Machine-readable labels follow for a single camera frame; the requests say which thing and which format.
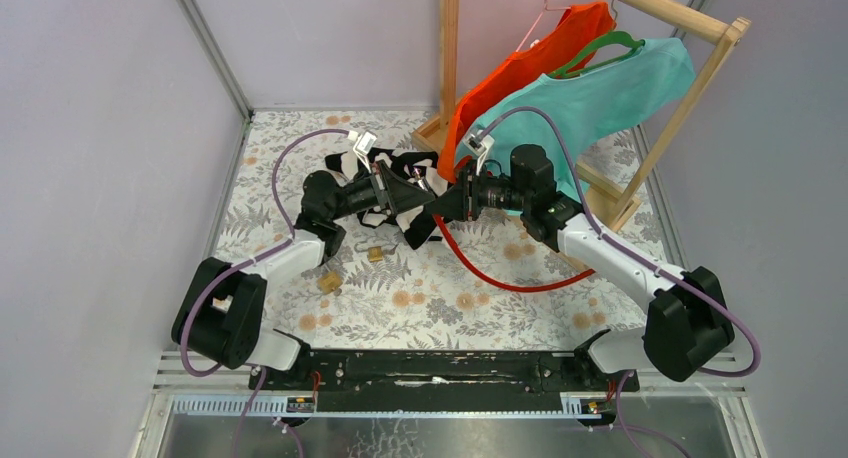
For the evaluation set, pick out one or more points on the red cable lock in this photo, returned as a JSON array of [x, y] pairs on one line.
[[454, 247]]

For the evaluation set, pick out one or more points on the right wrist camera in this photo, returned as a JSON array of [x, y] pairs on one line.
[[479, 145]]

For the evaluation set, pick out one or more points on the black white striped garment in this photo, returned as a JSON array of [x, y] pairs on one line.
[[416, 225]]

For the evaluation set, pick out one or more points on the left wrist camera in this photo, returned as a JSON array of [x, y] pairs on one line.
[[362, 143]]

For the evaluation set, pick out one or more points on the green clothes hanger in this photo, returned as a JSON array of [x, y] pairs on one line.
[[578, 65]]

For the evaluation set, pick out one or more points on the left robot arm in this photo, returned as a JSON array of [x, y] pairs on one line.
[[221, 315]]

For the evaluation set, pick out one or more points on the small brass padlock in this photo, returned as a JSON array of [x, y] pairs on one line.
[[377, 253]]

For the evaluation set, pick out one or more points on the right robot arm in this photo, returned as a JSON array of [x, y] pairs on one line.
[[685, 326]]

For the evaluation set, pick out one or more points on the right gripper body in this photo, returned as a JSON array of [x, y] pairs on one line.
[[489, 191]]

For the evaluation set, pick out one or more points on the orange t-shirt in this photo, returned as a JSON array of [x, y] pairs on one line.
[[578, 26]]

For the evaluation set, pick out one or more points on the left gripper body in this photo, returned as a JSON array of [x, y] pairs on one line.
[[367, 192]]

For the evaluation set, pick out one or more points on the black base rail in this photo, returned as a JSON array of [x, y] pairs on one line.
[[443, 381]]

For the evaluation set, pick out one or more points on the teal t-shirt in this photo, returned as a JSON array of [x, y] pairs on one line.
[[590, 106]]

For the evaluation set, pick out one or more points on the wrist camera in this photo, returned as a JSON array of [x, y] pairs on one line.
[[362, 143], [479, 145]]

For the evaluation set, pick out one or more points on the floral table mat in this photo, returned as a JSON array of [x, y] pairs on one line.
[[414, 299]]

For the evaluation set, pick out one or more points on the pink clothes hanger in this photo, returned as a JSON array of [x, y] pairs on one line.
[[546, 9]]

